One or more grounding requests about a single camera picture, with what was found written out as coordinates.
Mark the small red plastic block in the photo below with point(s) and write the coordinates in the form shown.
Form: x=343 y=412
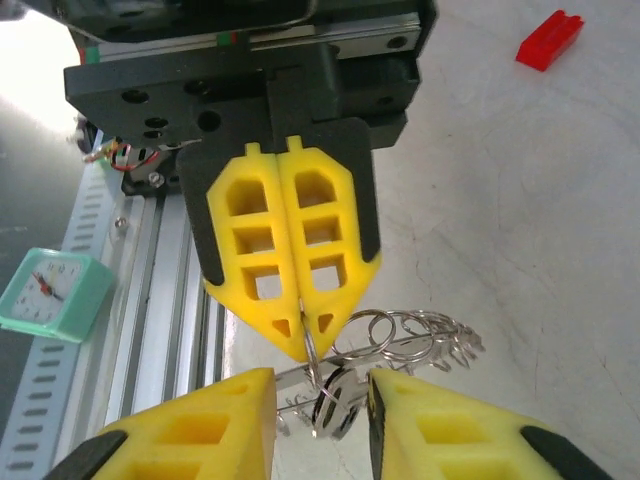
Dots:
x=547 y=42

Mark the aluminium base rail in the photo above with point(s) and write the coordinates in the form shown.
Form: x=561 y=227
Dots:
x=165 y=300

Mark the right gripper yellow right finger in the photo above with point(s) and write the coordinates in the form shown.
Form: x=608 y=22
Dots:
x=480 y=440

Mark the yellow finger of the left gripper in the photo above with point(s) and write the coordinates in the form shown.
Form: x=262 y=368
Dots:
x=350 y=280
x=225 y=220

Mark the teal square alarm clock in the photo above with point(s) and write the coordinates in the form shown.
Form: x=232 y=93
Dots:
x=45 y=295

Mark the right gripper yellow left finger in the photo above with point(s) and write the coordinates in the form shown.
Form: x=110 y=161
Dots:
x=240 y=445

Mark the metal disc with key rings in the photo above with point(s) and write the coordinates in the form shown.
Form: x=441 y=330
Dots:
x=400 y=345

